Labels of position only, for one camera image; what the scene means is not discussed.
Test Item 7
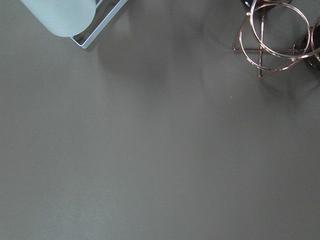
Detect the white cup rack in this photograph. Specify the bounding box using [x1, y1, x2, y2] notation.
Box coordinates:
[70, 0, 128, 49]

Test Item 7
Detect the white cup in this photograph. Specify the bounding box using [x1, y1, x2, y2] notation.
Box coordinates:
[22, 0, 96, 37]

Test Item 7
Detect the bottle in rack upper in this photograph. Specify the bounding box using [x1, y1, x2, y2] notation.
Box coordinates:
[240, 0, 292, 12]

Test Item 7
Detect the bottle in rack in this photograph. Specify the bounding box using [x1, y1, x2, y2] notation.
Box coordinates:
[293, 17, 320, 71]
[240, 0, 292, 12]

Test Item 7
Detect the bottle in rack lower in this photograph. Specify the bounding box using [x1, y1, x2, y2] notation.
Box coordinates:
[293, 17, 320, 71]

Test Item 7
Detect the copper wire bottle rack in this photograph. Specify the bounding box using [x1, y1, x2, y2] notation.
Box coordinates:
[231, 0, 320, 80]

